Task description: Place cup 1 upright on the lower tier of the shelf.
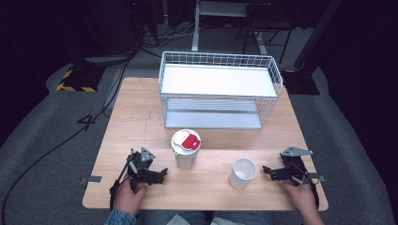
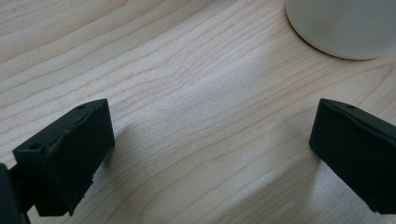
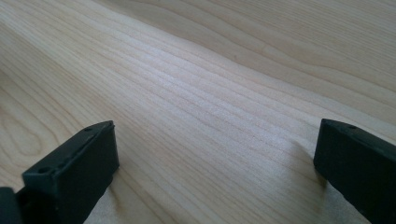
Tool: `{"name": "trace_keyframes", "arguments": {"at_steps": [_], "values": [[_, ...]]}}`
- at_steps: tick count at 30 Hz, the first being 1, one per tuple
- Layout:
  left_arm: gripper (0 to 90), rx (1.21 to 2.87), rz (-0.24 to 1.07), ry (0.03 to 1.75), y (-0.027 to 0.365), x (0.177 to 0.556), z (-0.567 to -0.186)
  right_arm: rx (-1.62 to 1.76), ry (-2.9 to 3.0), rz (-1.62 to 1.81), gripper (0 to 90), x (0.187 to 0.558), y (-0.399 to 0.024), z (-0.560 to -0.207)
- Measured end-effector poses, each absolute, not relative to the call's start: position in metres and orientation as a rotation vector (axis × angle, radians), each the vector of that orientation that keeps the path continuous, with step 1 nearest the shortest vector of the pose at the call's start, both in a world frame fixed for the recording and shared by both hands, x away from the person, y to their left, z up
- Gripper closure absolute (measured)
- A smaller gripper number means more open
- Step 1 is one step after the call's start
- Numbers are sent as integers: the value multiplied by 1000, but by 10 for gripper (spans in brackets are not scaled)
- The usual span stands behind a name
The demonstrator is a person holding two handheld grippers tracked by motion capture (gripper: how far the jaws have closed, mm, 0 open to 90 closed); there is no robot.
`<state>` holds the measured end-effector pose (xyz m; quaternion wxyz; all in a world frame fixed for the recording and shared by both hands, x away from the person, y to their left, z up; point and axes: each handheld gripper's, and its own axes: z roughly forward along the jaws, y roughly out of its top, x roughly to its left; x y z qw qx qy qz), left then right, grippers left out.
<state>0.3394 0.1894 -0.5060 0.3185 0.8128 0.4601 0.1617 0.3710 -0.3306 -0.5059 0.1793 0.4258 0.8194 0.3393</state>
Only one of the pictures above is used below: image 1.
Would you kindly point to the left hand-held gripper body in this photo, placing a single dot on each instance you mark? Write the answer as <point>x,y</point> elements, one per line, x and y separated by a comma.
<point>137,170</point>

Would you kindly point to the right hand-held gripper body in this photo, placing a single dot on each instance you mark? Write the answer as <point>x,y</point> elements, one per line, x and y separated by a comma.
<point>294,170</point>

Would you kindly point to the white paper cup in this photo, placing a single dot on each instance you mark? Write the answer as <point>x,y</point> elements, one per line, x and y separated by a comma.
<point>242,173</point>

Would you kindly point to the white cup with red-tab lid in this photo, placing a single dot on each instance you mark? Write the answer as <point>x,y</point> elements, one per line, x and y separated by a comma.
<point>185,150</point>

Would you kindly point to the person's right hand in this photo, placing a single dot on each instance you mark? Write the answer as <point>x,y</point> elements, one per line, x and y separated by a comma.
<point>303,198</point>

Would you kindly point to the person's left hand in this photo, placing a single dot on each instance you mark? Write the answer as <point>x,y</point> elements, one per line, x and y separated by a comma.
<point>127,198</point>

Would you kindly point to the grey tape piece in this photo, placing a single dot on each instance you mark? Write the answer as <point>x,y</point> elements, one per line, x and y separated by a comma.
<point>94,179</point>
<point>316,178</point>

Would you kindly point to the dark slanted pole with base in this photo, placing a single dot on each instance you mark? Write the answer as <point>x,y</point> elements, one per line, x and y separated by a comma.
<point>313,40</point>

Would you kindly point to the yellow black striped base plate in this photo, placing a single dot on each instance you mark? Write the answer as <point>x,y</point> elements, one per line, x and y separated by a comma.
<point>75,86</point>

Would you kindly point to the black metal chair frame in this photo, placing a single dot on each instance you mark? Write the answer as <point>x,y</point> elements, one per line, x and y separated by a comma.
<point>269,25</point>

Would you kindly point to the white metal desk frame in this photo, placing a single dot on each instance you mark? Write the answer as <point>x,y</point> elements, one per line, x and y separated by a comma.
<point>196,28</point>

